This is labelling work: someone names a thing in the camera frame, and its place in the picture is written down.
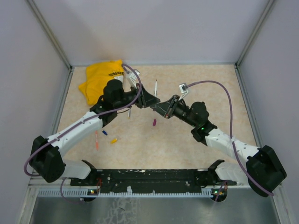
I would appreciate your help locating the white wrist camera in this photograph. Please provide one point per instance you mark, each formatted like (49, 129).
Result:
(131, 77)
(184, 90)

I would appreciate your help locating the white pen red marks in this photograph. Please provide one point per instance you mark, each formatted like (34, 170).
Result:
(155, 89)

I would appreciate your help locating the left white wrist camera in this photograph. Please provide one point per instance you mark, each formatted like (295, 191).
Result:
(131, 77)

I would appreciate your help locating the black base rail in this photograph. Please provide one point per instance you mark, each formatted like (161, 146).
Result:
(202, 178)

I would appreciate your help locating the aluminium frame side rail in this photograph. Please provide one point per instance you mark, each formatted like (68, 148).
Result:
(252, 119)

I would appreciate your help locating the orange white pen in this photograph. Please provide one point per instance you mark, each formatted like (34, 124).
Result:
(97, 140)

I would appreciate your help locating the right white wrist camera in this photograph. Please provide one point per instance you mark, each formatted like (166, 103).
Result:
(184, 90)

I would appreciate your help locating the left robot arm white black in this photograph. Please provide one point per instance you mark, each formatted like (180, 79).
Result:
(48, 152)

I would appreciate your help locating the yellow folded shirt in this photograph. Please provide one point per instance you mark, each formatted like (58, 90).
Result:
(97, 77)

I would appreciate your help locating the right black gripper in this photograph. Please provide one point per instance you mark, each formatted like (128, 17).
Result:
(167, 108)

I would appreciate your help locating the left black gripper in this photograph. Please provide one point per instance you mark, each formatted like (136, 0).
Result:
(145, 99)

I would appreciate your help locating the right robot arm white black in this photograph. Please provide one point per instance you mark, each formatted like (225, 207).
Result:
(259, 167)

